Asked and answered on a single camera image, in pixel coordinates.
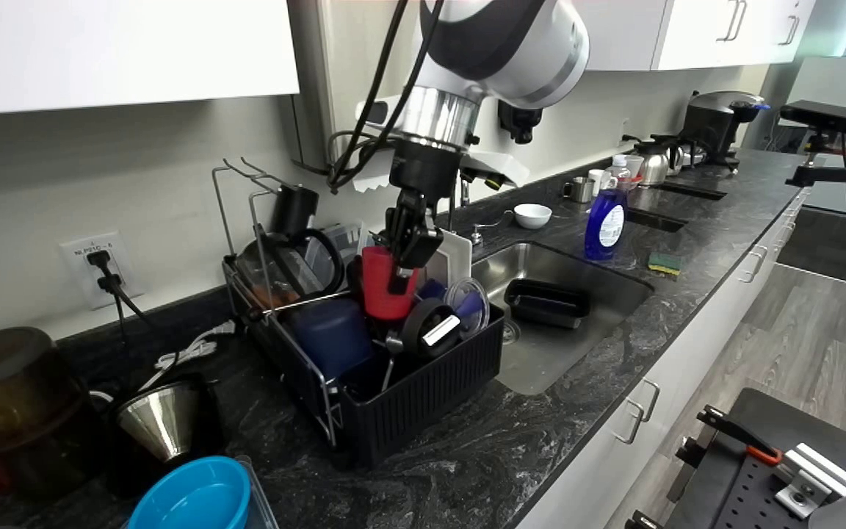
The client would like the black plastic tray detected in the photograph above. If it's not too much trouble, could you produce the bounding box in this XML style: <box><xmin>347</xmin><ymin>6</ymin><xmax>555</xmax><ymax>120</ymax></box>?
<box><xmin>504</xmin><ymin>279</ymin><xmax>591</xmax><ymax>331</ymax></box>

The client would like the black soap dispenser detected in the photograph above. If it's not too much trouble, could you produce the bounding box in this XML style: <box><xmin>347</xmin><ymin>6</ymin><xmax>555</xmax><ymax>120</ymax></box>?
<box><xmin>500</xmin><ymin>103</ymin><xmax>544</xmax><ymax>144</ymax></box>

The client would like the steel paper towel dispenser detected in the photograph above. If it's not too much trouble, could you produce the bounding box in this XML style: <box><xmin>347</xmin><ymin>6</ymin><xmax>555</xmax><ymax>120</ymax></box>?
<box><xmin>281</xmin><ymin>0</ymin><xmax>425</xmax><ymax>179</ymax></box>

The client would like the white upper cabinet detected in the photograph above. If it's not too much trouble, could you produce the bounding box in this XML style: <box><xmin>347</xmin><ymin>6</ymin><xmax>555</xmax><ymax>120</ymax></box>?
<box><xmin>0</xmin><ymin>0</ymin><xmax>300</xmax><ymax>115</ymax></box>

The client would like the dark blue cup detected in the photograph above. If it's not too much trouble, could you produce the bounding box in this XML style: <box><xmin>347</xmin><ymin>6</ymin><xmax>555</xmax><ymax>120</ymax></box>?
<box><xmin>287</xmin><ymin>300</ymin><xmax>373</xmax><ymax>381</ymax></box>

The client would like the small white bowl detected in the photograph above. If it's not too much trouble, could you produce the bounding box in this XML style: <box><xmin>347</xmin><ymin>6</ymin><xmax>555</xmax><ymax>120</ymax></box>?
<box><xmin>514</xmin><ymin>204</ymin><xmax>553</xmax><ymax>229</ymax></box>

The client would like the red handled tool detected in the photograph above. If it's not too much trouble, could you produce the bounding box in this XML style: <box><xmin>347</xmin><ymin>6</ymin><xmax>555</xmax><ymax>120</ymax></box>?
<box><xmin>695</xmin><ymin>407</ymin><xmax>782</xmax><ymax>469</ymax></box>

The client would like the black mug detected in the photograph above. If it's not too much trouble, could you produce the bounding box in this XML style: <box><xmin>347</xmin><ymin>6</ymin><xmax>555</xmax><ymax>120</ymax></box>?
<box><xmin>271</xmin><ymin>190</ymin><xmax>316</xmax><ymax>242</ymax></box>

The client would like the blue dish soap bottle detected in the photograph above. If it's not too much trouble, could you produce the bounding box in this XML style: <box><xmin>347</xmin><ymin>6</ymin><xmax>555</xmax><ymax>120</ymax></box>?
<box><xmin>585</xmin><ymin>190</ymin><xmax>625</xmax><ymax>260</ymax></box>

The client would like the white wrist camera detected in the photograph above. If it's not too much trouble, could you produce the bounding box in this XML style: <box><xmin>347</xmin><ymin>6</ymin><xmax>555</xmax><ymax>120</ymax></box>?
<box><xmin>461</xmin><ymin>150</ymin><xmax>526</xmax><ymax>190</ymax></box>

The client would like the red plastic cup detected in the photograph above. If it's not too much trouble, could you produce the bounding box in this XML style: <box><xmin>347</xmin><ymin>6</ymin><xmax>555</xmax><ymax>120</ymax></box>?
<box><xmin>362</xmin><ymin>247</ymin><xmax>419</xmax><ymax>323</ymax></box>

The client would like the green yellow sponge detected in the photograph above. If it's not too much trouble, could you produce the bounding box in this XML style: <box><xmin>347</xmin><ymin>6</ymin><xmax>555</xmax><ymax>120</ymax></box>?
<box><xmin>645</xmin><ymin>254</ymin><xmax>682</xmax><ymax>279</ymax></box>

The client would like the blue plastic bowl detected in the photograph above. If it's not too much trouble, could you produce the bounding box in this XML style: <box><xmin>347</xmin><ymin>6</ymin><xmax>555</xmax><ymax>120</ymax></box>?
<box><xmin>125</xmin><ymin>457</ymin><xmax>251</xmax><ymax>529</ymax></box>

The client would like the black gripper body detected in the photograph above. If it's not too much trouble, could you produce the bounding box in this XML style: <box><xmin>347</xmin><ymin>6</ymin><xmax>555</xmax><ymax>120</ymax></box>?
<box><xmin>385</xmin><ymin>141</ymin><xmax>461</xmax><ymax>247</ymax></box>

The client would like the black tool cart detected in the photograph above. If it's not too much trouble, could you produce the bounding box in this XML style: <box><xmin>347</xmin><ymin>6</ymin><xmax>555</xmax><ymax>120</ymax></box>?
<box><xmin>625</xmin><ymin>386</ymin><xmax>846</xmax><ymax>529</ymax></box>

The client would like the black coffee machine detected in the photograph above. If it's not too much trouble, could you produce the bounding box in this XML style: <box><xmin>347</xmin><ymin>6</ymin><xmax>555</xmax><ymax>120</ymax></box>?
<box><xmin>682</xmin><ymin>91</ymin><xmax>768</xmax><ymax>172</ymax></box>

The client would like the white square plate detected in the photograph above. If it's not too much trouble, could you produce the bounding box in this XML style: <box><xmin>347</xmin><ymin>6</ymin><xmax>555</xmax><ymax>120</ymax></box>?
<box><xmin>429</xmin><ymin>234</ymin><xmax>473</xmax><ymax>292</ymax></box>

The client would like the white wall outlet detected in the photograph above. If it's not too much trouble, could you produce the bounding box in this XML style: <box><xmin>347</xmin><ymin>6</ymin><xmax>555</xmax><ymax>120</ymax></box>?
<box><xmin>61</xmin><ymin>234</ymin><xmax>140</xmax><ymax>310</ymax></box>

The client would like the clear glass bowl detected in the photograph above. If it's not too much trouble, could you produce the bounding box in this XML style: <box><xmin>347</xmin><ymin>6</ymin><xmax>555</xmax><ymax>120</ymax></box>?
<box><xmin>444</xmin><ymin>284</ymin><xmax>489</xmax><ymax>335</ymax></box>

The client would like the black power cable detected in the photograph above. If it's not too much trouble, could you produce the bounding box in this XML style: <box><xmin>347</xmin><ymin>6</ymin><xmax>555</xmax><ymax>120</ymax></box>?
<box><xmin>85</xmin><ymin>250</ymin><xmax>184</xmax><ymax>356</ymax></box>

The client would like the dark round lidded pot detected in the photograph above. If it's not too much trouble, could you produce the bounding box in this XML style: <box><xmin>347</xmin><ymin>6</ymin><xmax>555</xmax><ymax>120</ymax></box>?
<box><xmin>0</xmin><ymin>326</ymin><xmax>85</xmax><ymax>497</ymax></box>

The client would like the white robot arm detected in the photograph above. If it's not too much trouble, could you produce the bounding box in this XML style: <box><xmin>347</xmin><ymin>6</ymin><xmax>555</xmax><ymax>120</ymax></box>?
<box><xmin>381</xmin><ymin>0</ymin><xmax>591</xmax><ymax>269</ymax></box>

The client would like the black dish rack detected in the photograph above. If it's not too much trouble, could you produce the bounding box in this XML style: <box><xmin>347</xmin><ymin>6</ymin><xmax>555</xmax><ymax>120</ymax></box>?
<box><xmin>210</xmin><ymin>159</ymin><xmax>501</xmax><ymax>469</ymax></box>

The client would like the stainless steel sink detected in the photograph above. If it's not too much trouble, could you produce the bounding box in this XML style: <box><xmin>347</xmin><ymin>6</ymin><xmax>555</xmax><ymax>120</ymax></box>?
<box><xmin>473</xmin><ymin>244</ymin><xmax>651</xmax><ymax>397</ymax></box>

